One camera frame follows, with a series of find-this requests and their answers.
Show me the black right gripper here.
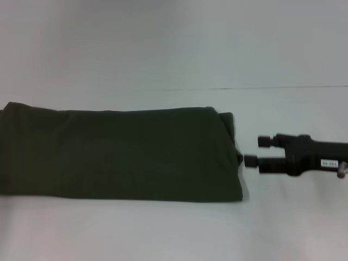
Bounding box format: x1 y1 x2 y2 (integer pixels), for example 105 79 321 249
244 133 348 178

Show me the dark green shirt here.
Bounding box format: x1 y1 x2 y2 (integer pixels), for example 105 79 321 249
0 101 244 203

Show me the right gripper cable with plug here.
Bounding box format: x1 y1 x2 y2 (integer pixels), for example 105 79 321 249
335 160 348 179

